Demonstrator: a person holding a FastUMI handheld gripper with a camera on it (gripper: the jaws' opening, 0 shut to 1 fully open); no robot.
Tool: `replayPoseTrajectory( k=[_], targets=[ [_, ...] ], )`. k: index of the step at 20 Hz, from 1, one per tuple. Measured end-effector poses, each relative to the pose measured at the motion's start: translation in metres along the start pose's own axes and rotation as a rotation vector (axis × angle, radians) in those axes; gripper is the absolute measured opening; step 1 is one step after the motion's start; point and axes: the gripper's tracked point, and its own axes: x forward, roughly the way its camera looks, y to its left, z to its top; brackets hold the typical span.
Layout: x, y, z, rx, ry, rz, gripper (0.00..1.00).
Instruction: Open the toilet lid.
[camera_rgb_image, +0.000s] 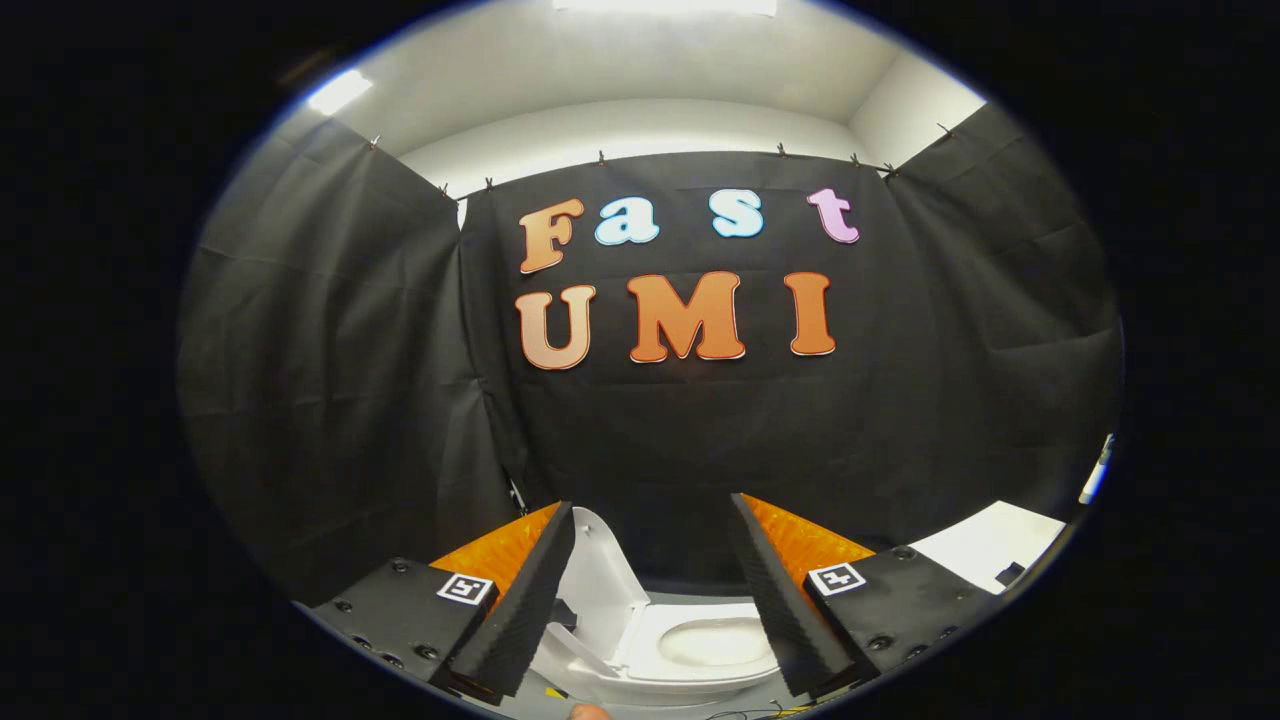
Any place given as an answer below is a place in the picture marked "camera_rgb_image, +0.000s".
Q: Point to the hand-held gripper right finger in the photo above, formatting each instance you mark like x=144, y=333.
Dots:
x=780, y=610

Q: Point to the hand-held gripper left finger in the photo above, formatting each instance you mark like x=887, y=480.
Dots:
x=525, y=610

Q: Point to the white toilet lid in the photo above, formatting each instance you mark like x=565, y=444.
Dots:
x=600, y=570

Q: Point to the white toilet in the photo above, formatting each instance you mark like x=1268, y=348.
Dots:
x=700, y=675

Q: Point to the black backdrop cloth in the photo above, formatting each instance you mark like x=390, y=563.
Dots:
x=700, y=430

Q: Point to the white cabinet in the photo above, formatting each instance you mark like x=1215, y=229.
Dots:
x=990, y=545

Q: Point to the small ceiling light panel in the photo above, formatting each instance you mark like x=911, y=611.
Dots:
x=340, y=92

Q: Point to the large ceiling light panel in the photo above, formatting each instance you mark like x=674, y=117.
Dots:
x=665, y=5

